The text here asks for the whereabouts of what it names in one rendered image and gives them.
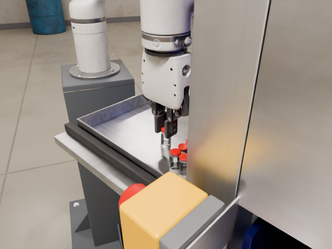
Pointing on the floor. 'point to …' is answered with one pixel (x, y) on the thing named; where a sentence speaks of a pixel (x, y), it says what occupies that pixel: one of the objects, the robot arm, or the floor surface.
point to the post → (224, 97)
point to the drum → (46, 16)
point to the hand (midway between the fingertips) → (166, 124)
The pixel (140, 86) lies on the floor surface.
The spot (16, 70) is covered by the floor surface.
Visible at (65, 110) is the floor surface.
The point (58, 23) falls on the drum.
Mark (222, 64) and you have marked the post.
